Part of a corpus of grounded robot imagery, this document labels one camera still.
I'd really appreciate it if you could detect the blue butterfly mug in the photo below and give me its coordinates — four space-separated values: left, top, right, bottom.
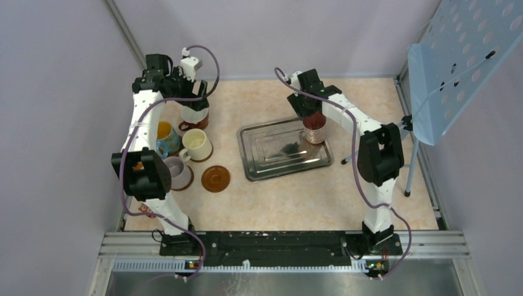
156 121 182 158

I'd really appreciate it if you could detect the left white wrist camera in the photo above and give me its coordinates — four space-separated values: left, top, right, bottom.
180 47 202 82

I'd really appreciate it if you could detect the silver metal tray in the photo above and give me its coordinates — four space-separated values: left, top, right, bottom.
237 117 334 183

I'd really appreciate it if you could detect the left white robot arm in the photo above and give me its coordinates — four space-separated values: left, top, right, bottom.
111 49 209 255

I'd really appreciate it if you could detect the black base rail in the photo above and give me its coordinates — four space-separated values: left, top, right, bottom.
159 231 403 269

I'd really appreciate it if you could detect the pink ghost mug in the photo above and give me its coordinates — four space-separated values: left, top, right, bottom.
303 112 326 144

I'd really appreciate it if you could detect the red white-inside mug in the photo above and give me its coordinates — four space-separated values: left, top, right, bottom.
178 107 209 131

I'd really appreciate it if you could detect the cream white mug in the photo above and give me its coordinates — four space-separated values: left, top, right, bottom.
178 129 211 162

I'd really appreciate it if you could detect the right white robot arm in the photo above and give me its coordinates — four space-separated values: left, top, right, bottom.
282 69 405 254

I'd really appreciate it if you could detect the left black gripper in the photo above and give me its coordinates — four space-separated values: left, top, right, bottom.
167 67 208 111

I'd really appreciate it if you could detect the lilac ribbed mug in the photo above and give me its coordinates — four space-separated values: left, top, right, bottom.
163 157 189 187

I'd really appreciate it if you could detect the blue perforated stand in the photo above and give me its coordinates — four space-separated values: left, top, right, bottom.
341 0 523 198

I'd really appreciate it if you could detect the brown coaster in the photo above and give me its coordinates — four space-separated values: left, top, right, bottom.
187 142 213 163
171 166 195 191
201 165 231 193

